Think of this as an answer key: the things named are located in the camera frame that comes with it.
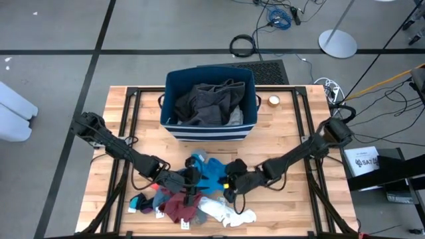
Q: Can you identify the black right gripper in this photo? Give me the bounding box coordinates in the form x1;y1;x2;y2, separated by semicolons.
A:
218;171;269;204

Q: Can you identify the long black cable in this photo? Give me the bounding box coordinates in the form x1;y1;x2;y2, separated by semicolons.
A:
341;0;425;102

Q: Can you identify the navy white striped fabric basket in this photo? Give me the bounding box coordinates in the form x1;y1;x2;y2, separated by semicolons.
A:
158;65;262;143

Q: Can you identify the dark grey garment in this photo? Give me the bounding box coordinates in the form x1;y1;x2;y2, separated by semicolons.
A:
194;82;233;126

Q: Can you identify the black garment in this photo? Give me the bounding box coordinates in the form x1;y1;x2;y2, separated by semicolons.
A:
228;78;246;112
173;91;200;125

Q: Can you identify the white cable bundle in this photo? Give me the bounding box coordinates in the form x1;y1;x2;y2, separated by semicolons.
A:
313;76;341;100

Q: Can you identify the black chair base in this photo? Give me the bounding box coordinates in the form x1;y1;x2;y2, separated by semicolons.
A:
402;0;425;46

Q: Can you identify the yellow cable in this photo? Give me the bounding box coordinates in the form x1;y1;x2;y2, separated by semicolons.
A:
345;62;425;101

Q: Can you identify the maroon garment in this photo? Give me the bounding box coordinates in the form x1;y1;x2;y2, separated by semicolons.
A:
158;189;204;224

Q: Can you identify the white sock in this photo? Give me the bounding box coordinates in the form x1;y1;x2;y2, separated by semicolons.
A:
221;208;258;228
198;196;233;224

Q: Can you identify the black power strip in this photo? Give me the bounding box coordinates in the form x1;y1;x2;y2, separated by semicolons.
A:
290;5;302;27

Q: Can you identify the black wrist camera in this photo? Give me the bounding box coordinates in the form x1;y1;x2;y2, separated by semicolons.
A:
184;155;202;186
225;158;248;177

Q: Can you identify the black aluminium table frame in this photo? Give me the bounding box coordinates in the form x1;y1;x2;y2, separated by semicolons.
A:
78;85;361;239

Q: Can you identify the black perforated floor mat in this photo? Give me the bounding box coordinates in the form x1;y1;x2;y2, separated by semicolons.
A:
198;59;290;86

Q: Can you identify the black side table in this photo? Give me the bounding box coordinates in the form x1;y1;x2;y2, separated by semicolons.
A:
347;147;425;193

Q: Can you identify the white garment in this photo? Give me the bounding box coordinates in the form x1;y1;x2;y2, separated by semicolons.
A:
225;105;245;126

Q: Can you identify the coiled black cable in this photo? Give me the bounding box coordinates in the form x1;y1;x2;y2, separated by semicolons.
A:
228;34;257;58

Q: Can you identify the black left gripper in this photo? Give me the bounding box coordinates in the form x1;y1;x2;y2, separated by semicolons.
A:
154;167;211;197

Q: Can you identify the blue cable bundle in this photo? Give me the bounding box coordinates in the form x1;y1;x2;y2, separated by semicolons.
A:
265;6;293;31

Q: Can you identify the white plastic block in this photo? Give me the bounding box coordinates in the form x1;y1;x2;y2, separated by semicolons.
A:
0;104;33;143
0;81;39;121

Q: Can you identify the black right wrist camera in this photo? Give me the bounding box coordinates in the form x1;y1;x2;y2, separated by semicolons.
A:
225;158;248;177

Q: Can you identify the bright blue garment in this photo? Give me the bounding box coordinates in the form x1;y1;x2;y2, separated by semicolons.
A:
191;149;233;195

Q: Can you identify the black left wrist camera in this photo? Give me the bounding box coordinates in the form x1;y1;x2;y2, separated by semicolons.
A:
184;155;202;186

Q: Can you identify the black teal purple sock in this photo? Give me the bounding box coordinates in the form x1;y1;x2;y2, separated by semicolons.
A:
128;192;155;214

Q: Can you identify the grey sock with blue toe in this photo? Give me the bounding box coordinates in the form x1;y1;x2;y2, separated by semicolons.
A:
193;212;209;225

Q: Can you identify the grey round-base stand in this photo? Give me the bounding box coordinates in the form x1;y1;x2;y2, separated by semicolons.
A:
317;0;359;60

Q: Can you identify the white labelled cardboard box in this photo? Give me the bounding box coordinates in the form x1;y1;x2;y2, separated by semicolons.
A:
343;145;381;179

